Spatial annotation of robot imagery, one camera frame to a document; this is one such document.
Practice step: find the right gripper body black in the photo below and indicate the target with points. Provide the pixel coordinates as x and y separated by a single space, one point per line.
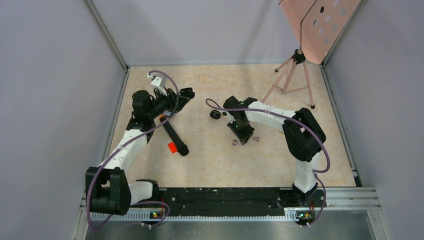
243 130

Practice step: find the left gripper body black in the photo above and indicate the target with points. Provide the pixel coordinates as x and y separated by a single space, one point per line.
161 103

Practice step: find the black glossy earbud charging case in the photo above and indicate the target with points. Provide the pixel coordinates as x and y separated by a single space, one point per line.
215 114

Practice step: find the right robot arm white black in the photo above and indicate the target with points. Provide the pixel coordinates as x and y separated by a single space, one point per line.
303 135

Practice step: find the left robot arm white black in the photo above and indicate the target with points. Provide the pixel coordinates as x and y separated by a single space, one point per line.
107 187

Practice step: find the grey oval pebble case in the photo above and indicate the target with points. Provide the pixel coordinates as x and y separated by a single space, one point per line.
167 113

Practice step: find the black cylinder orange ends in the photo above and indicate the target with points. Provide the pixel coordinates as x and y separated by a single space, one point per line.
176 145

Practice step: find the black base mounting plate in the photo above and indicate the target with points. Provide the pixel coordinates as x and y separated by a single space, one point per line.
238 201

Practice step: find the pink tripod stand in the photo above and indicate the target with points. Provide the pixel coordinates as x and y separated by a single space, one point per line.
283 81

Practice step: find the pink perforated board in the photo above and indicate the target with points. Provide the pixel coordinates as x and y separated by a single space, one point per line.
318 23

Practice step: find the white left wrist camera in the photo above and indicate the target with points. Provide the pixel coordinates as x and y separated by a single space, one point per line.
159 84

